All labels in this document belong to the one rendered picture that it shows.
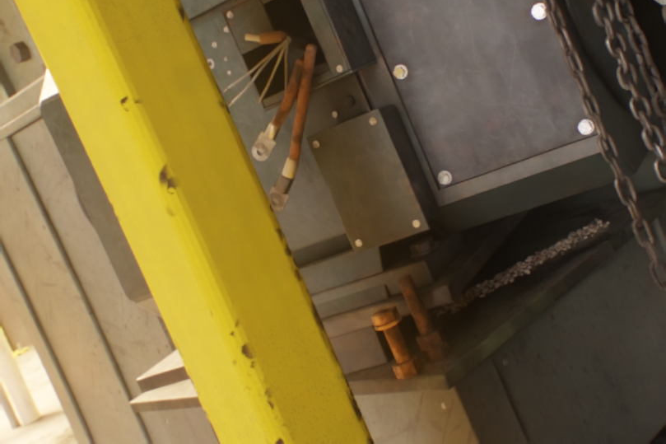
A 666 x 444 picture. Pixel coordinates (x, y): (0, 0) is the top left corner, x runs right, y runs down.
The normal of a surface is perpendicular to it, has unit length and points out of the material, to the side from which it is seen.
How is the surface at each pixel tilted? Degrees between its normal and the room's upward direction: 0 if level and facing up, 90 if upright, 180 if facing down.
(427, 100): 90
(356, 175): 90
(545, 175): 135
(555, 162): 90
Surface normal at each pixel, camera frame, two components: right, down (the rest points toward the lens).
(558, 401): 0.65, -0.21
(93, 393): -0.65, 0.35
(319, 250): 0.00, 0.83
